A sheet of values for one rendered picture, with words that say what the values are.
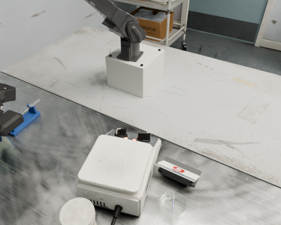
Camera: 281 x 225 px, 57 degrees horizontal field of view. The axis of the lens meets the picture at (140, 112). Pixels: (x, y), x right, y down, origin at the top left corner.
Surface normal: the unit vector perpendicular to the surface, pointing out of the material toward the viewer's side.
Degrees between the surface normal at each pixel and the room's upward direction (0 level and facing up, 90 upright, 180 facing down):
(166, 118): 0
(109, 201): 90
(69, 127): 0
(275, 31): 90
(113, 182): 0
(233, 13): 90
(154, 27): 91
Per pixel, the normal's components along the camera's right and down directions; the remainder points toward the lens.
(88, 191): -0.26, 0.62
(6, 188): 0.00, -0.76
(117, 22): 0.27, 0.31
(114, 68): -0.51, 0.56
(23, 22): 0.86, 0.33
